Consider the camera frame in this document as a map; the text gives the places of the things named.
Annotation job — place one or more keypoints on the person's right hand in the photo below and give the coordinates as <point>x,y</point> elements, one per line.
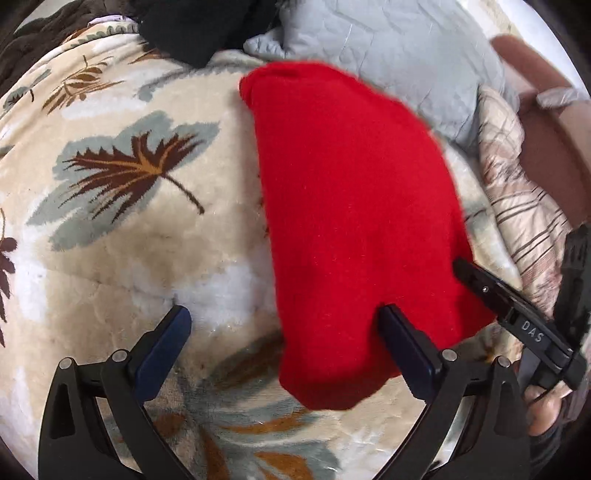
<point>545,410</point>

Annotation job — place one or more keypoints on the black cloth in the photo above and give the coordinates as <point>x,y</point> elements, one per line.
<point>194,27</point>

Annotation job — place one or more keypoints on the dark brown fuzzy blanket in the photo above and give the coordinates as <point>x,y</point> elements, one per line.
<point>46,32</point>

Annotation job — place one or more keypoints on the grey quilted pillow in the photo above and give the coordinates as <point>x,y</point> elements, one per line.
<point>397,50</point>

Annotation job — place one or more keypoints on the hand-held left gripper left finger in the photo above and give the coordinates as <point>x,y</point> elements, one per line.
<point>164,350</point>

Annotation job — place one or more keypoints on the red and blue sweater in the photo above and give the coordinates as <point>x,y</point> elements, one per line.
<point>351,207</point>

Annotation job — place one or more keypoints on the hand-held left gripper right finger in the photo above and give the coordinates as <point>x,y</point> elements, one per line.
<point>408,350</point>

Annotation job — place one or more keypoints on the striped beige quilt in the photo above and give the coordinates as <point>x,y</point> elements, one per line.
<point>517,194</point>

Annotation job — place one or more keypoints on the brown padded headboard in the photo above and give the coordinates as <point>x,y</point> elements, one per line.
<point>549,147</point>

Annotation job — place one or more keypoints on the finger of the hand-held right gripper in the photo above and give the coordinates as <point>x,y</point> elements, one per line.
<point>517,314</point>

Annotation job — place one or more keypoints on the white cloth piece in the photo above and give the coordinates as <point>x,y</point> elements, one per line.
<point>561,98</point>

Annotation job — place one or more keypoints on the person's right forearm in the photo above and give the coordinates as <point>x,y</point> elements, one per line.
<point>549,454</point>

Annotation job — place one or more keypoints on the beige leaf print blanket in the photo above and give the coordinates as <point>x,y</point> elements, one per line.
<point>129,254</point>

